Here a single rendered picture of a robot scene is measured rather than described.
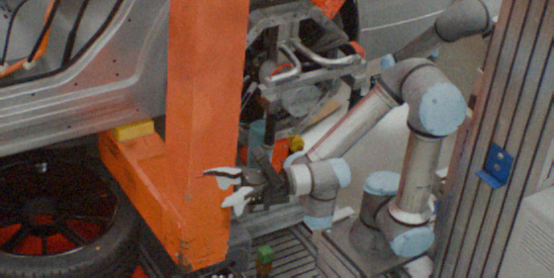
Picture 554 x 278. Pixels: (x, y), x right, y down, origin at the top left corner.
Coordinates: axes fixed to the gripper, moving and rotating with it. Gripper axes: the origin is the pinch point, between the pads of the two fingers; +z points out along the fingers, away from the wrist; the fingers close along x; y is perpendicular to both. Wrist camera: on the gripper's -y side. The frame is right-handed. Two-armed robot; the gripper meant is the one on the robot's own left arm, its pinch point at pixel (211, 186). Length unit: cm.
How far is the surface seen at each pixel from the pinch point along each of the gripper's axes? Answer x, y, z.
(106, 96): 96, 22, 6
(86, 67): 96, 11, 12
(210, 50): 41.0, -16.0, -12.4
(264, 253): 39, 53, -30
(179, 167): 52, 26, -7
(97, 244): 73, 64, 15
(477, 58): 226, 94, -225
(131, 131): 101, 39, -3
